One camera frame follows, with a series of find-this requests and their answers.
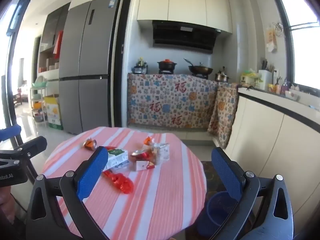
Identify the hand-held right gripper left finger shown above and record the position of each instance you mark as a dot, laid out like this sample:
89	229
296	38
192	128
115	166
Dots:
92	173

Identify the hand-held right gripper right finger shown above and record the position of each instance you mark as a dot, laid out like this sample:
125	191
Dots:
226	173

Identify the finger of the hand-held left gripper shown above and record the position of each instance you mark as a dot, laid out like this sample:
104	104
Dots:
32	145
10	132

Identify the red plastic bag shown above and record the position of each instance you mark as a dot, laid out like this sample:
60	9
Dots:
120	182

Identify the crushed orange can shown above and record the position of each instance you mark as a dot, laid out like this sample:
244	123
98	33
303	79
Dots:
89	144

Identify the blue plastic basket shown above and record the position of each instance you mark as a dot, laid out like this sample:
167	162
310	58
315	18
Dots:
217	212

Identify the crushed red can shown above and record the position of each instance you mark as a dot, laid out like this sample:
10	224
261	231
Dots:
140	153

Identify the small white red carton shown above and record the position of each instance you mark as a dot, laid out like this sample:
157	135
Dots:
143	165

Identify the orange wrapper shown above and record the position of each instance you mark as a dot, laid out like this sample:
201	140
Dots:
148	140

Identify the printed cardboard box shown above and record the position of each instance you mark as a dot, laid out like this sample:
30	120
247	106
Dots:
53	112

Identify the storage rack with basins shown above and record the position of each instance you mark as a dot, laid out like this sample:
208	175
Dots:
38	97

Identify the narrow patterned cloth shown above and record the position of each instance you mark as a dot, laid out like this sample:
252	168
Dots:
222	110

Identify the white kitchen counter cabinet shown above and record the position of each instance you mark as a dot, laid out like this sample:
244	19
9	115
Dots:
287	142

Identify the pink white striped tablecloth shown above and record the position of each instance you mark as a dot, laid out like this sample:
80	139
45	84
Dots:
162	205

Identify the steel pot with lid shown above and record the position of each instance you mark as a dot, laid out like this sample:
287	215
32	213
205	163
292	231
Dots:
222	77

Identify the large patterned cloth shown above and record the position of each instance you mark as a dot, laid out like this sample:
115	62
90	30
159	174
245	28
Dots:
162	100

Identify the yellow green bag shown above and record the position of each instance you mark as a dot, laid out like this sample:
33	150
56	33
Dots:
250	78

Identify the red hanging cloth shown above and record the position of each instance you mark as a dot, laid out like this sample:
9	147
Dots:
58	45

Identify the white utensil holder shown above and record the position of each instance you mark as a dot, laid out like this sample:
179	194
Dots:
265	80

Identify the purple bottle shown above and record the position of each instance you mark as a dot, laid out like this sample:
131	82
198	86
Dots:
284	88

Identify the dark wok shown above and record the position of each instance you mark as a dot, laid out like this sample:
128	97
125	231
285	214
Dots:
200	69

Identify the grey refrigerator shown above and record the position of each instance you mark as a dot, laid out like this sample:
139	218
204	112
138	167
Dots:
92	55

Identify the open shelf cabinet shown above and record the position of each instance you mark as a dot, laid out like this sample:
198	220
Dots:
50	30

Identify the black gas stove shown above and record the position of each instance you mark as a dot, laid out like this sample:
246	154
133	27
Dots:
166	71

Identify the black clay pot orange lid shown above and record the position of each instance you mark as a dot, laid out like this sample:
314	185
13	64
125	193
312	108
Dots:
167	65

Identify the hanging plastic bag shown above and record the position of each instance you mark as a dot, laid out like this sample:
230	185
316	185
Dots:
272	40

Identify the black range hood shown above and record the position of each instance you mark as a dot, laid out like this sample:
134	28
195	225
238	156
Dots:
182	37

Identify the window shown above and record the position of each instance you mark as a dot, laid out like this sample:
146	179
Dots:
300	50

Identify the white upper cabinets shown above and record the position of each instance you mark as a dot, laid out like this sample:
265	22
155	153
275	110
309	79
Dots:
185	2

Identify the black door frame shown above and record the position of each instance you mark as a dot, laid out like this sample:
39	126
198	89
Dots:
122	80

